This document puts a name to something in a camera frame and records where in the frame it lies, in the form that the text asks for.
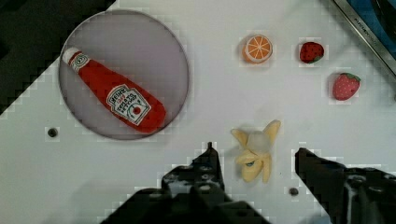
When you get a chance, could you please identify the plush orange slice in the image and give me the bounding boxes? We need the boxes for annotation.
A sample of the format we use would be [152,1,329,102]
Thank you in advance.
[242,35,273,64]

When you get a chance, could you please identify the light red plush strawberry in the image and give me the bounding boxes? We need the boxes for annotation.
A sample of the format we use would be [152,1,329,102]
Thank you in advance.
[332,73,361,101]

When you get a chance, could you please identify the black and silver toaster oven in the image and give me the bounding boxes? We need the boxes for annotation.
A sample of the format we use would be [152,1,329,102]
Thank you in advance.
[329,0,396,77]

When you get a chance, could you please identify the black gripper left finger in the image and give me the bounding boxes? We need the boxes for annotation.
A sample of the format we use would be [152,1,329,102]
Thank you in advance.
[101,144,270,224]

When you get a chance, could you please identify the red plush ketchup bottle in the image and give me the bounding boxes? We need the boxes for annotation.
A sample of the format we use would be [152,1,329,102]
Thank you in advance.
[62,48,166,133]

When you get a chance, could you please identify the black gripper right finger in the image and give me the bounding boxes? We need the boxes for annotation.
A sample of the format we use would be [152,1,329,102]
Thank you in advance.
[295,147,396,224]

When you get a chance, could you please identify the grey round plate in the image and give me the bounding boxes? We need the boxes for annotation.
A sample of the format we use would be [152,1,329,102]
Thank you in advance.
[59,9,190,140]

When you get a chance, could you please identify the yellow plush peeled banana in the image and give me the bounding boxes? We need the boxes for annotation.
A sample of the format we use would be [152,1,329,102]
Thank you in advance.
[231,119,281,183]

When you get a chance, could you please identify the dark red plush strawberry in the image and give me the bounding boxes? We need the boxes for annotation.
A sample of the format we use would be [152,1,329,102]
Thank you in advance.
[300,42,325,63]

